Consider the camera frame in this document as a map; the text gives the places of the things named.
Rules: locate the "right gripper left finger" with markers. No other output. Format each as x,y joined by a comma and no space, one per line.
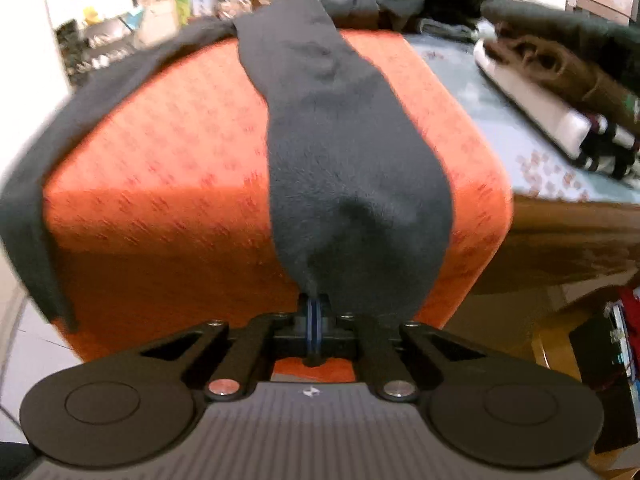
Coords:
260,344

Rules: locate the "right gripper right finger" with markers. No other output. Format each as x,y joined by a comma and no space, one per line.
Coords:
369,347

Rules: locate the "dark grey fleece sweater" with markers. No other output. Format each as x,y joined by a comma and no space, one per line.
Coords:
360,205

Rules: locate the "orange flower pattern mat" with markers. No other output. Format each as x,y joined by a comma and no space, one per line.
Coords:
160,217

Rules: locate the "patterned tablecloth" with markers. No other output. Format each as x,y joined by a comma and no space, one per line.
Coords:
536,168

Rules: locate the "folded white striped garment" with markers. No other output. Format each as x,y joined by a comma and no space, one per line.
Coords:
590,140

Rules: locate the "folded brown garment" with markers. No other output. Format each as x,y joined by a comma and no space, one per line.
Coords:
581,84

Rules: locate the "folded dark green sweater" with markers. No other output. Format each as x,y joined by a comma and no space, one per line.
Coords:
611,46

